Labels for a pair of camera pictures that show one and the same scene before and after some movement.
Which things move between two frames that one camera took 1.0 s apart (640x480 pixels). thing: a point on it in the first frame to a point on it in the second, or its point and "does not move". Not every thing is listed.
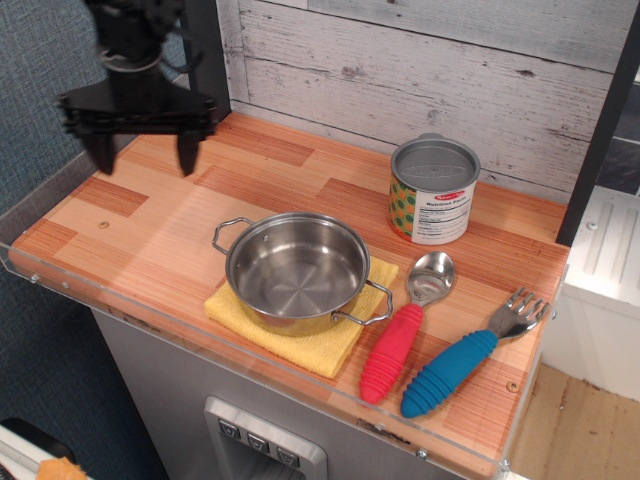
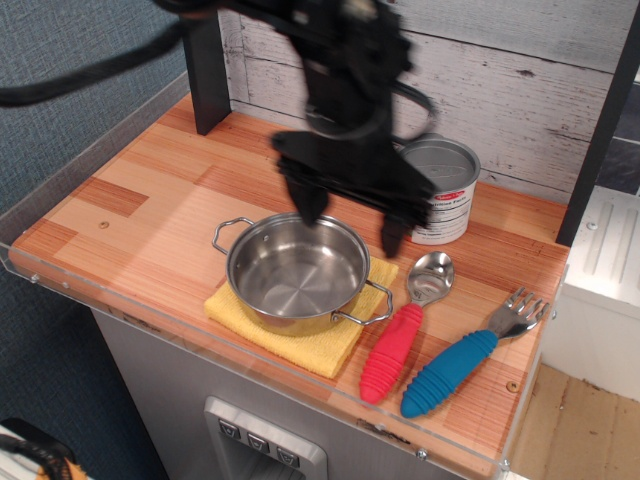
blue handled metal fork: (454, 364) does not move
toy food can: (432, 186) does not move
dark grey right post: (619, 95) does not move
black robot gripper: (139, 102) to (355, 157)
